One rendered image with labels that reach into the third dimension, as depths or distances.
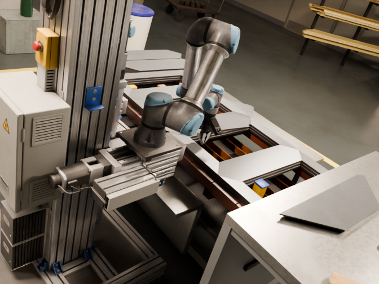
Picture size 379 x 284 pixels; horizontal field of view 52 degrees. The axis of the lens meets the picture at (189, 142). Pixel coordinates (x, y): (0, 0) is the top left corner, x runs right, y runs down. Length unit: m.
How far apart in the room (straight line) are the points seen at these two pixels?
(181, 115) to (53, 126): 0.51
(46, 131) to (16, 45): 3.70
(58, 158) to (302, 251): 1.02
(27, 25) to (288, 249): 4.34
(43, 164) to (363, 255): 1.29
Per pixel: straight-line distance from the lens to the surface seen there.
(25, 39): 5.24
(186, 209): 2.03
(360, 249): 1.67
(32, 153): 1.60
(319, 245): 1.57
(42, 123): 1.54
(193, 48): 1.87
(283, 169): 2.35
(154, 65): 3.22
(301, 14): 10.69
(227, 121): 2.60
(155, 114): 1.68
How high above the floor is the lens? 1.97
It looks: 30 degrees down
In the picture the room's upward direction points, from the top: 16 degrees clockwise
